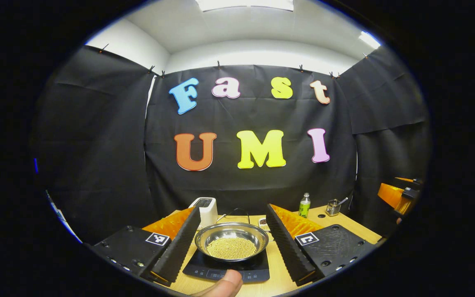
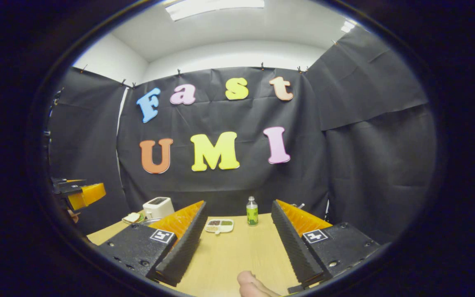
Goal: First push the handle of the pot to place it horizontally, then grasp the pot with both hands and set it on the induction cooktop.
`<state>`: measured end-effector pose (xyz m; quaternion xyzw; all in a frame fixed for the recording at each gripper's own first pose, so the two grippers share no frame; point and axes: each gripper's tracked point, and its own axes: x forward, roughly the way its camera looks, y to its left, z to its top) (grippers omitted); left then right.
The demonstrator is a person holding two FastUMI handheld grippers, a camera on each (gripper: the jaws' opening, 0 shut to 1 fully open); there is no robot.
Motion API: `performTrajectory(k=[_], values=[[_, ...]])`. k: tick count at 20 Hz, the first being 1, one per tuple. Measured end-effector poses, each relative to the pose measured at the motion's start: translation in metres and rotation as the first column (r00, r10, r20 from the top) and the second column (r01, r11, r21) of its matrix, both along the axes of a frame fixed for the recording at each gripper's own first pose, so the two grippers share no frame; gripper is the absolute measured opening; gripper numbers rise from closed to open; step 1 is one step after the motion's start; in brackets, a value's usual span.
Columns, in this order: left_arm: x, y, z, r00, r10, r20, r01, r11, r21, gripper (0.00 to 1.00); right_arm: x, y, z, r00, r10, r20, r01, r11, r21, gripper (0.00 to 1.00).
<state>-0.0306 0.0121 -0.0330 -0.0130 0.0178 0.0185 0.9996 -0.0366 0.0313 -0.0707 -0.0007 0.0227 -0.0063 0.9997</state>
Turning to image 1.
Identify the black induction cooktop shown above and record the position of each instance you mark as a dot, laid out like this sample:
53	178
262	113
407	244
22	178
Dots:
254	270

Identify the pile of soybeans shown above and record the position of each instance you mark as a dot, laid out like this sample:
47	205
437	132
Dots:
231	247

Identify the stainless steel pot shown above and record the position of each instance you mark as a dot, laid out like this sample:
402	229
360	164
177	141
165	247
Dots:
221	231

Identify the green drink bottle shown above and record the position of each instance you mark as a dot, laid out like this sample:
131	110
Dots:
304	208

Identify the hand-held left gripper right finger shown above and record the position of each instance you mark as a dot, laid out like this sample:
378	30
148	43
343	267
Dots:
289	247

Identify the large ceiling light panel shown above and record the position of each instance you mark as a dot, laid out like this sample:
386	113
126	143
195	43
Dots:
245	4

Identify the white divided bean tray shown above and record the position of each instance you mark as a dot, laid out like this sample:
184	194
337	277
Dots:
263	222

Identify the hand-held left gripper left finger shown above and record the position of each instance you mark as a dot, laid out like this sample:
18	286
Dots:
182	247

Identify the small ceiling light panel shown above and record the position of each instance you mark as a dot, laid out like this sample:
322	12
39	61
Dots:
368	40

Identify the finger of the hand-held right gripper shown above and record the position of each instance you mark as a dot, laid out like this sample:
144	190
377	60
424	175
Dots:
392	196

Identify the white toaster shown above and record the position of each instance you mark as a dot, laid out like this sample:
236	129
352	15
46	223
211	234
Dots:
208	212

